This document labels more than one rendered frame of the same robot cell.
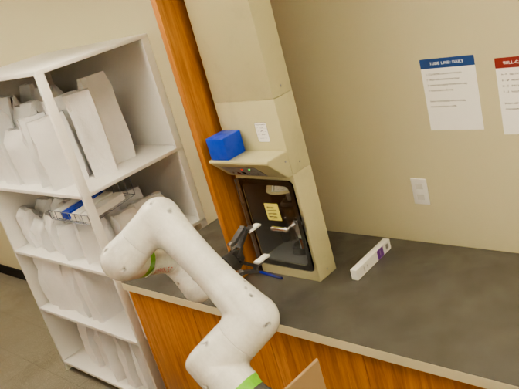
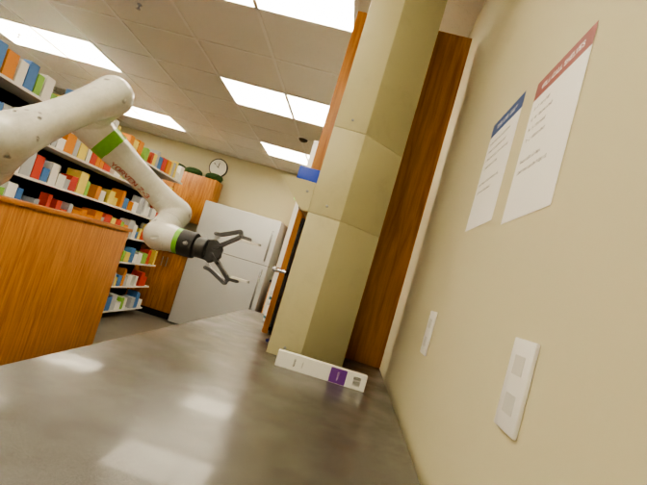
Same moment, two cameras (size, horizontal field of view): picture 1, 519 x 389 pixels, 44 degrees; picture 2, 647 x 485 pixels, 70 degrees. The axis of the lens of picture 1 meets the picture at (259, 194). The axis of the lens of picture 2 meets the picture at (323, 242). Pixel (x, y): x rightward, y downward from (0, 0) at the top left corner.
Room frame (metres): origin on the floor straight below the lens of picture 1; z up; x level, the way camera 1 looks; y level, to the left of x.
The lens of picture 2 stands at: (1.33, -1.30, 1.22)
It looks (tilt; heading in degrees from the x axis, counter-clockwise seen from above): 4 degrees up; 48
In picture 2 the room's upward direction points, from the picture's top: 17 degrees clockwise
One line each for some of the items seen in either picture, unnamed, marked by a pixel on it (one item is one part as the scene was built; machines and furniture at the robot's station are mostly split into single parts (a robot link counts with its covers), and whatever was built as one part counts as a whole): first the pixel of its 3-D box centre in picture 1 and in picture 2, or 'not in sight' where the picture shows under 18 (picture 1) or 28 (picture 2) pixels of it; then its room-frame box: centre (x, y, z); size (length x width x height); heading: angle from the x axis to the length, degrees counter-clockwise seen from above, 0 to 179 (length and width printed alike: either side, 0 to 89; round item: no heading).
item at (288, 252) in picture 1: (274, 224); (292, 276); (2.39, -0.03, 1.19); 0.30 x 0.01 x 0.40; 42
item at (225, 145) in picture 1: (225, 145); (310, 182); (2.43, 0.08, 1.56); 0.10 x 0.10 x 0.09; 43
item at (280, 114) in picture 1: (286, 180); (338, 250); (2.49, -0.12, 1.33); 0.32 x 0.25 x 0.77; 43
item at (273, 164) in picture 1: (249, 167); (300, 201); (2.36, 0.01, 1.46); 0.32 x 0.12 x 0.10; 43
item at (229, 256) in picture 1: (233, 260); (209, 249); (2.15, 0.16, 1.20); 0.09 x 0.07 x 0.08; 133
